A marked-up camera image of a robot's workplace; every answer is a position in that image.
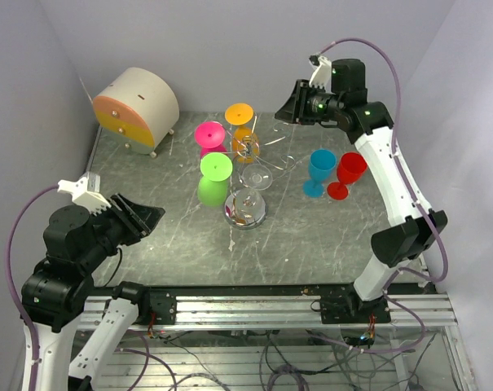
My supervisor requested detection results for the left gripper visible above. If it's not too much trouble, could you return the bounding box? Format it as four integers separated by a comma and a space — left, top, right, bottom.
78, 189, 165, 270

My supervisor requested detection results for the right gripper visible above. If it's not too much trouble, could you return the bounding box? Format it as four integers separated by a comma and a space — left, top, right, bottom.
275, 79, 345, 125

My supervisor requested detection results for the blue plastic wine glass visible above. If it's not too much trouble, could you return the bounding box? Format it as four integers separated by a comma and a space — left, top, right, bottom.
302, 149, 337, 198

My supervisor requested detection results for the green plastic wine glass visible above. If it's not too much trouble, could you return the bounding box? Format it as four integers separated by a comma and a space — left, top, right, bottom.
197, 152, 233, 207

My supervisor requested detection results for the red plastic wine glass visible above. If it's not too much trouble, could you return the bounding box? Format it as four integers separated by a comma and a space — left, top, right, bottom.
327, 152, 368, 200

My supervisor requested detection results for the clear wine glass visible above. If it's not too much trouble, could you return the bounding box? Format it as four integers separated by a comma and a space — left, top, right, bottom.
233, 164, 273, 226

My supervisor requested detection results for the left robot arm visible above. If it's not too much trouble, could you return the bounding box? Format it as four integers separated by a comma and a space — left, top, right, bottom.
21, 194, 165, 390

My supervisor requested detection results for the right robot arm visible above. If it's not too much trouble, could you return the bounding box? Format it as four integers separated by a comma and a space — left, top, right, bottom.
275, 55, 447, 323

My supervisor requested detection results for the orange plastic wine glass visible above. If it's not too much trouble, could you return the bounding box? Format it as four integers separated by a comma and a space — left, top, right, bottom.
225, 103, 260, 164

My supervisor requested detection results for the pink plastic wine glass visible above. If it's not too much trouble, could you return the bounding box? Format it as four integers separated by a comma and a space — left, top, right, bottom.
194, 121, 227, 158

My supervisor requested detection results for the chrome wine glass rack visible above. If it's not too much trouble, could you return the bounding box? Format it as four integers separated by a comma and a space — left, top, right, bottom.
223, 119, 296, 230

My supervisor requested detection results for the round mini drawer cabinet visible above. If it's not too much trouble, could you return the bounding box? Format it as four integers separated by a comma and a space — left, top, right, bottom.
92, 67, 180, 158

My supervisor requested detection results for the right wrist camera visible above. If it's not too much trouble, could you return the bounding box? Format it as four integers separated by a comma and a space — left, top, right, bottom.
309, 55, 332, 88

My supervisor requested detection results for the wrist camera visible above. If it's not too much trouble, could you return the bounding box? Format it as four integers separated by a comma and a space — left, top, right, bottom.
309, 55, 332, 88
57, 171, 111, 215

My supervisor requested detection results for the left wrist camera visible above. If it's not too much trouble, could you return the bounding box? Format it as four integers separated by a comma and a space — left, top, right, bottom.
57, 171, 111, 215

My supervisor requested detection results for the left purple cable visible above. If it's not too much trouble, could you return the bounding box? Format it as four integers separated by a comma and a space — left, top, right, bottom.
6, 183, 62, 391

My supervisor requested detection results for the purple cable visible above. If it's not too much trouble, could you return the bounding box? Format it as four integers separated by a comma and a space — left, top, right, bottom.
6, 183, 62, 391
317, 37, 451, 354

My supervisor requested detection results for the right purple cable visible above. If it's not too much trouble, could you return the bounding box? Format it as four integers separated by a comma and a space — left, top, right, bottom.
317, 37, 451, 354

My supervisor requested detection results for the floor cable bundle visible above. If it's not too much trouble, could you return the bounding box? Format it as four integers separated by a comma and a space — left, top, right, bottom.
107, 325, 442, 391

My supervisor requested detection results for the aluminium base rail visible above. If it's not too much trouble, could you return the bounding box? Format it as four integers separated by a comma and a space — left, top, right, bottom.
70, 284, 459, 331

